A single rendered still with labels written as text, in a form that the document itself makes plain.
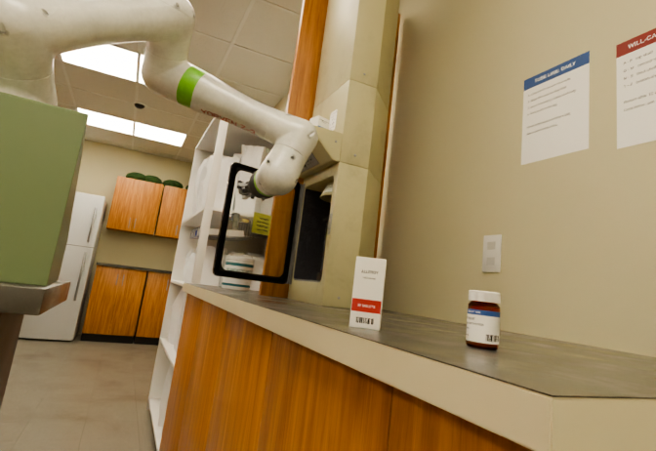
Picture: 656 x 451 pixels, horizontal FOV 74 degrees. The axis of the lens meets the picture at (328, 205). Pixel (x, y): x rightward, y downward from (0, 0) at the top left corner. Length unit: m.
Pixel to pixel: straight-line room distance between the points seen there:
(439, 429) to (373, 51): 1.37
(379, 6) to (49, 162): 1.26
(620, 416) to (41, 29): 1.02
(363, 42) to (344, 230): 0.68
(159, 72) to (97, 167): 5.69
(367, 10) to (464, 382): 1.47
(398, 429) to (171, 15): 1.05
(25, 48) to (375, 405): 0.86
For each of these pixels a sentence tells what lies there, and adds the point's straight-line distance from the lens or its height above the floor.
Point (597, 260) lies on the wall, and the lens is 1.22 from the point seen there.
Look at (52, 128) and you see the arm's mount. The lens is 0.89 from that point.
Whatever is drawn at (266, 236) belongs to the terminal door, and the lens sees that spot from 1.60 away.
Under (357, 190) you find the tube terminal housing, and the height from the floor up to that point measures 1.33.
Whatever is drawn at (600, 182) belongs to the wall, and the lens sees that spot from 1.25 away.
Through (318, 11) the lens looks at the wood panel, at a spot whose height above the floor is 2.18.
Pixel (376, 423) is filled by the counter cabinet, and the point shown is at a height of 0.84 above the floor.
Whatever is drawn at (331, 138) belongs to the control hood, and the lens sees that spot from 1.45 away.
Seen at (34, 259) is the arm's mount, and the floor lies 0.98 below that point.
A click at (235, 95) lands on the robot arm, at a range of 1.26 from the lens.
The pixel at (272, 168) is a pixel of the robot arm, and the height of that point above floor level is 1.28.
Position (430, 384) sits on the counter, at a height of 0.92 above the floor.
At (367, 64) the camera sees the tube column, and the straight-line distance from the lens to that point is 1.62.
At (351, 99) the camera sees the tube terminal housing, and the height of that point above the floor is 1.64.
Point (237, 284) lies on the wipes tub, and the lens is 2.02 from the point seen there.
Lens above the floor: 0.99
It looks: 11 degrees up
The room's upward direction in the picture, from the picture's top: 7 degrees clockwise
